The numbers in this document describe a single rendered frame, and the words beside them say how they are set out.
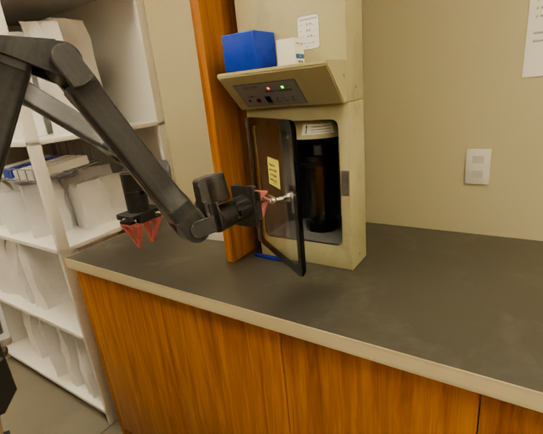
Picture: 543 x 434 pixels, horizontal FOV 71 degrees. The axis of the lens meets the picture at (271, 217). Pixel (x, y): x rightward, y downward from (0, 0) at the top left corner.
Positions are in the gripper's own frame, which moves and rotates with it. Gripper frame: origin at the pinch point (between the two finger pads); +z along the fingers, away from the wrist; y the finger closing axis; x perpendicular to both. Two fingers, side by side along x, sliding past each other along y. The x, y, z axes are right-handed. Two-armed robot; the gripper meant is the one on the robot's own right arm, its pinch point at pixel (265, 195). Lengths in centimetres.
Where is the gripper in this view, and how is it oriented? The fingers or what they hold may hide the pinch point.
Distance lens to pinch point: 99.5
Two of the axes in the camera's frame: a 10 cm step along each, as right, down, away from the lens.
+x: -8.4, -1.0, 5.4
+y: -1.0, -9.4, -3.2
